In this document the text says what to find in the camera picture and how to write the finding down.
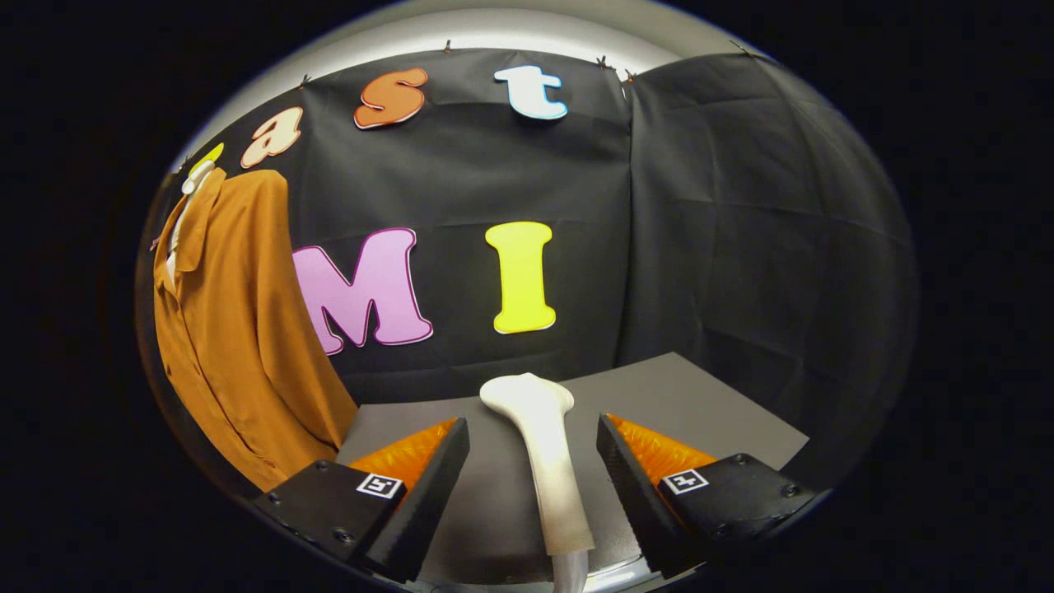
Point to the white mannequin torso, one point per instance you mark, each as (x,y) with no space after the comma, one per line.
(198,177)

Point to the brown button-up shirt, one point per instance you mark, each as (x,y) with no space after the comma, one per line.
(239,329)

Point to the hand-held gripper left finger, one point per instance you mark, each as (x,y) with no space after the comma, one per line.
(428,486)

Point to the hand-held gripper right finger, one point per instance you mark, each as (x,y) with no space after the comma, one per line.
(634,490)

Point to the grey side table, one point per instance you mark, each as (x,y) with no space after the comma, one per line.
(683,403)

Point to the white garment steamer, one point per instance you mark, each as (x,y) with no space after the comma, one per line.
(547,461)

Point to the black backdrop cloth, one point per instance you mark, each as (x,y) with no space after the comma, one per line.
(725,231)

